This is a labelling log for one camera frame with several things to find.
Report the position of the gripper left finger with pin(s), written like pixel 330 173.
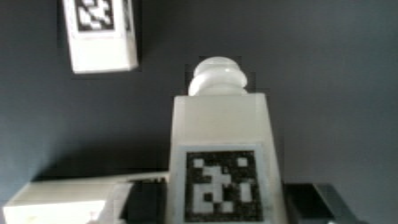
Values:
pixel 77 201

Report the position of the white table leg with tag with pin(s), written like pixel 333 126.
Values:
pixel 225 187

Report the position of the white table leg centre right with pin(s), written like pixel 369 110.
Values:
pixel 100 35

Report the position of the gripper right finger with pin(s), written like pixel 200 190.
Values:
pixel 315 205

